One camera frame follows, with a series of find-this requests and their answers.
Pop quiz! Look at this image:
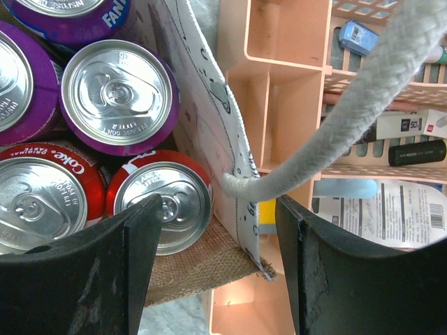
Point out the purple Fanta can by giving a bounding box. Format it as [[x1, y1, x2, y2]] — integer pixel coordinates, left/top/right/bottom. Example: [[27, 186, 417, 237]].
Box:
[[2, 0, 137, 49], [1, 21, 67, 147]]

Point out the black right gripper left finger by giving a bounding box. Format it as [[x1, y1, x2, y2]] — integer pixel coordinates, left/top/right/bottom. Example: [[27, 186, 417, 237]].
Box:
[[1, 194, 162, 334]]

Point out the white oval labelled pouch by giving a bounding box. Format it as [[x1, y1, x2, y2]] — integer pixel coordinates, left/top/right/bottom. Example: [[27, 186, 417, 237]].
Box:
[[312, 179, 446, 249]]

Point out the blue glue bottle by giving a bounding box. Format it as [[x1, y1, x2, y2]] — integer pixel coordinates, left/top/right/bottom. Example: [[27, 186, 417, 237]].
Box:
[[338, 20, 379, 57]]

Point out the black marker pen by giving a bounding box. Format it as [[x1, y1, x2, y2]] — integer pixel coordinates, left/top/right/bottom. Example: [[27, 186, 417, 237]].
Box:
[[388, 140, 446, 167]]

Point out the purple soda can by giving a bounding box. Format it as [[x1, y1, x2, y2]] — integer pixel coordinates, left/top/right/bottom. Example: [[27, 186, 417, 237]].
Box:
[[59, 39, 180, 156]]

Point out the red Coca-Cola can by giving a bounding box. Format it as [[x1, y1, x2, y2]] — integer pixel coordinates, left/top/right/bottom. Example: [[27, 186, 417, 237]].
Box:
[[1, 140, 110, 254], [105, 150, 213, 255]]

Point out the yellow sponge block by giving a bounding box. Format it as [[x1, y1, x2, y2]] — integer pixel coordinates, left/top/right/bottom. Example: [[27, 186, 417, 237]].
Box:
[[258, 200, 276, 225]]

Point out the canvas bag with rope handles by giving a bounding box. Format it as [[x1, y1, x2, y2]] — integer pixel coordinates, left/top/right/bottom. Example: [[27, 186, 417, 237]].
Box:
[[136, 1, 446, 306]]

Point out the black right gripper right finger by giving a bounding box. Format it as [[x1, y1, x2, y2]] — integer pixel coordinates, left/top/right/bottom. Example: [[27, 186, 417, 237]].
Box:
[[275, 195, 446, 334]]

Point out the green capped tube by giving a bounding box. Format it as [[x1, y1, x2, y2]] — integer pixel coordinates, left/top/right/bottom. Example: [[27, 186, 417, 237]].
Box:
[[425, 45, 447, 64]]

